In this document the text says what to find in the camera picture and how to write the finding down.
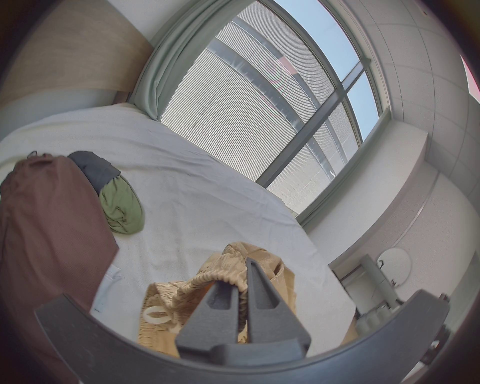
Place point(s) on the grey-green curtain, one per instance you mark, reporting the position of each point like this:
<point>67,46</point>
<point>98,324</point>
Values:
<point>157,75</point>

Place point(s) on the window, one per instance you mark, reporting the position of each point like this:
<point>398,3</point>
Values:
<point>262,93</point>

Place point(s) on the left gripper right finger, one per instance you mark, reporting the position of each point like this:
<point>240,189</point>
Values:
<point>273,322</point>

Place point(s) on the brown shorts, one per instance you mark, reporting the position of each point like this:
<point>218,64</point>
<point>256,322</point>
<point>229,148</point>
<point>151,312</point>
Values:
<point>48,232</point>

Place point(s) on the bed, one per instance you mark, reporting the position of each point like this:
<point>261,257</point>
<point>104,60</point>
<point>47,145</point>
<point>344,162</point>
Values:
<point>206,195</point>

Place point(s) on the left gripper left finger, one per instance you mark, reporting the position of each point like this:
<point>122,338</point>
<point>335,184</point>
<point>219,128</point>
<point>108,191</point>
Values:
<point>210,326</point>

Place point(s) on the tan shorts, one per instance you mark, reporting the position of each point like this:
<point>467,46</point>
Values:
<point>168,300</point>

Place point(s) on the green garment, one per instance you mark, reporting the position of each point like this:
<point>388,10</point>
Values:
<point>122,210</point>

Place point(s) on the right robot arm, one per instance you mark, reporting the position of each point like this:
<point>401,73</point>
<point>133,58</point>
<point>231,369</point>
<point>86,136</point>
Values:
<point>380,281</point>

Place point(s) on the black garment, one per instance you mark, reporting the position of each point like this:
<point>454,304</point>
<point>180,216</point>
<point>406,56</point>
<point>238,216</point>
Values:
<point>93,168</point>

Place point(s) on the round white mirror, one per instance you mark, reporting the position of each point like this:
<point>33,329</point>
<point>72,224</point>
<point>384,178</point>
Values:
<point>397,264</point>

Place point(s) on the square ceiling light panel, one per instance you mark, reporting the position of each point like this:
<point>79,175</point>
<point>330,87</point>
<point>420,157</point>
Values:
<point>473,80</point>

